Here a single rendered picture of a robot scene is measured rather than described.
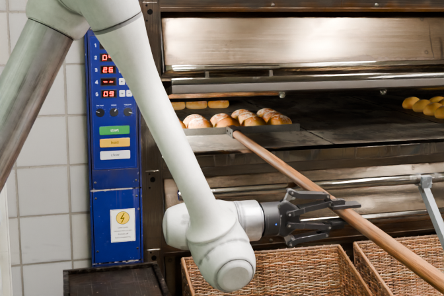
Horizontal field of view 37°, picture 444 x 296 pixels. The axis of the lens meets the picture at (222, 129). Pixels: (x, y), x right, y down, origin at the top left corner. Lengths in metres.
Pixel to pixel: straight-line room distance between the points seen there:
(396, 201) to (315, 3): 0.75
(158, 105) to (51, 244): 0.96
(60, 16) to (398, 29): 1.30
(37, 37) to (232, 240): 0.55
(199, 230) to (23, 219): 0.96
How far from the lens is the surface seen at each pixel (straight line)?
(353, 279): 2.27
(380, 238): 1.39
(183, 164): 1.25
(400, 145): 2.39
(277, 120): 2.54
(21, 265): 2.18
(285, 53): 2.15
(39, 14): 1.39
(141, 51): 1.28
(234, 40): 2.11
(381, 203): 2.39
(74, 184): 2.10
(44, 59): 1.39
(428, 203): 1.99
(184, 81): 1.94
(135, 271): 2.04
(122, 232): 2.13
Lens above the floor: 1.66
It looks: 11 degrees down
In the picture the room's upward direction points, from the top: straight up
